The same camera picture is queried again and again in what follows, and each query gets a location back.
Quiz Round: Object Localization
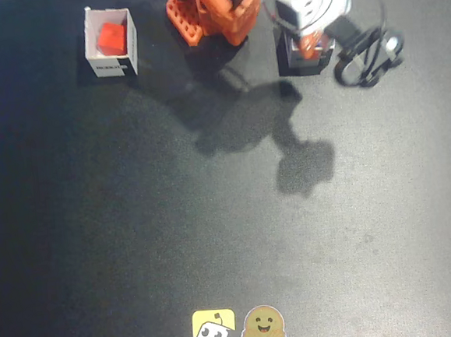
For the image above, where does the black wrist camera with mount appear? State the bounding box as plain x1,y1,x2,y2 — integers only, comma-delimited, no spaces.
330,25,410,91

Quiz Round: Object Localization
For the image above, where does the white paper box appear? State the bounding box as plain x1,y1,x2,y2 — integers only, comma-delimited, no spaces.
81,2,141,81
274,21,338,78

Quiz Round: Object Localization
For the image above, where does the yellow robot sticker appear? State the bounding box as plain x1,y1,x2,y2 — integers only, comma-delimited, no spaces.
190,307,238,337

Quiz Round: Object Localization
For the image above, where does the red cube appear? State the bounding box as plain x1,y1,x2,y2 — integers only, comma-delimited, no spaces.
94,20,130,58

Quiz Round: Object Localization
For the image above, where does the hugging face emoji sticker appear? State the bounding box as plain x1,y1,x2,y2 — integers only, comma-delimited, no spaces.
238,302,289,337

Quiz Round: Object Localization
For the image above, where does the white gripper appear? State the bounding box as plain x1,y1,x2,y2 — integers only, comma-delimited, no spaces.
288,0,363,61

